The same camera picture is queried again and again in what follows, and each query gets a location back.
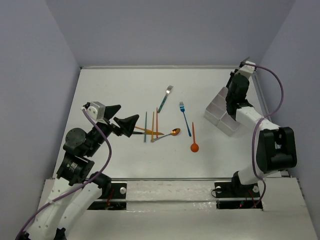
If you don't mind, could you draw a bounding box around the orange chopstick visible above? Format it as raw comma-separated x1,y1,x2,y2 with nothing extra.
151,111,155,142
156,107,159,138

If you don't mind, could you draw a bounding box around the copper metal spoon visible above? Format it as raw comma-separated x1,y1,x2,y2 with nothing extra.
150,128,181,143

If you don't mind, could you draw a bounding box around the silver fork teal handle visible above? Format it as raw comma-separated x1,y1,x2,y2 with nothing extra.
157,85,174,113

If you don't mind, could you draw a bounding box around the blue plastic fork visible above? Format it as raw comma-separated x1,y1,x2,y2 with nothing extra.
179,101,192,137

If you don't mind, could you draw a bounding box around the orange plastic spoon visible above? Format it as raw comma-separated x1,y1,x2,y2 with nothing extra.
190,122,199,153

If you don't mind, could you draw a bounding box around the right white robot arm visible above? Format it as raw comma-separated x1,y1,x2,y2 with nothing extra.
225,74,297,196

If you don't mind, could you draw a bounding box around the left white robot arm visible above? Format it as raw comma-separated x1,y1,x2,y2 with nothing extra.
16,101,139,240

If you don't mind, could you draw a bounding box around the yellow plastic knife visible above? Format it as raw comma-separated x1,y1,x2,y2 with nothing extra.
132,126,164,136

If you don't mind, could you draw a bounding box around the teal chopstick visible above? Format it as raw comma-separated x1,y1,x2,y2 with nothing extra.
143,111,148,143

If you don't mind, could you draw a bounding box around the white divided utensil container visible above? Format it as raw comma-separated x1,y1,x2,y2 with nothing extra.
204,86,241,136

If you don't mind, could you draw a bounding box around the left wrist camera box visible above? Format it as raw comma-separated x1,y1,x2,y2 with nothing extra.
82,101,106,121

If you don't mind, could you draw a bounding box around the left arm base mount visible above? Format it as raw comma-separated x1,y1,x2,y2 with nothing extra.
88,181,127,211

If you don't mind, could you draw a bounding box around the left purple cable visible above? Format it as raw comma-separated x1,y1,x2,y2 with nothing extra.
14,107,113,240

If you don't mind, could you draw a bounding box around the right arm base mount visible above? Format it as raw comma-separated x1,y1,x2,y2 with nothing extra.
210,181,263,210

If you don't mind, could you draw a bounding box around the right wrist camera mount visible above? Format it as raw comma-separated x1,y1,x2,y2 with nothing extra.
234,60,256,80

